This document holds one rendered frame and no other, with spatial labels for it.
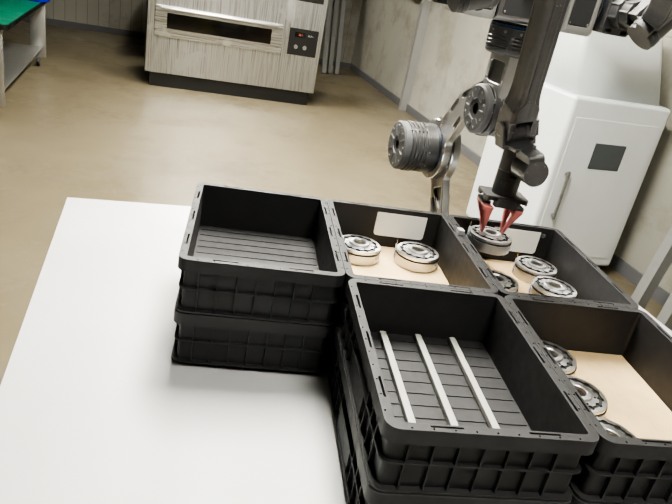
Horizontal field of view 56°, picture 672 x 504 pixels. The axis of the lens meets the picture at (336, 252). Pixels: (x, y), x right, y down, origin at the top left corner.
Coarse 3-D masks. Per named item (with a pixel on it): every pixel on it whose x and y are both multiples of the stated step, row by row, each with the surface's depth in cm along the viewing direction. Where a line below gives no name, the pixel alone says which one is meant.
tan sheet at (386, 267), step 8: (384, 248) 154; (392, 248) 155; (384, 256) 150; (392, 256) 151; (352, 264) 143; (376, 264) 145; (384, 264) 146; (392, 264) 146; (360, 272) 140; (368, 272) 140; (376, 272) 141; (384, 272) 142; (392, 272) 143; (400, 272) 143; (408, 272) 144; (416, 272) 145; (432, 272) 146; (440, 272) 147; (416, 280) 141; (424, 280) 142; (432, 280) 142; (440, 280) 143
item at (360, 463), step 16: (336, 368) 117; (336, 384) 115; (336, 400) 116; (336, 416) 112; (352, 416) 97; (336, 432) 108; (352, 432) 96; (352, 448) 99; (352, 464) 95; (352, 480) 97; (352, 496) 94; (368, 496) 84; (384, 496) 83; (400, 496) 84; (416, 496) 84; (432, 496) 84; (448, 496) 85; (464, 496) 85
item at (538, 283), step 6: (540, 276) 147; (546, 276) 148; (534, 282) 144; (540, 282) 144; (564, 282) 147; (540, 288) 141; (546, 288) 142; (570, 288) 145; (546, 294) 140; (552, 294) 139; (558, 294) 140; (564, 294) 141; (570, 294) 142; (576, 294) 142
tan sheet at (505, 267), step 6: (492, 264) 157; (498, 264) 158; (504, 264) 158; (510, 264) 159; (498, 270) 154; (504, 270) 155; (510, 270) 156; (510, 276) 152; (522, 282) 150; (522, 288) 147; (528, 288) 148
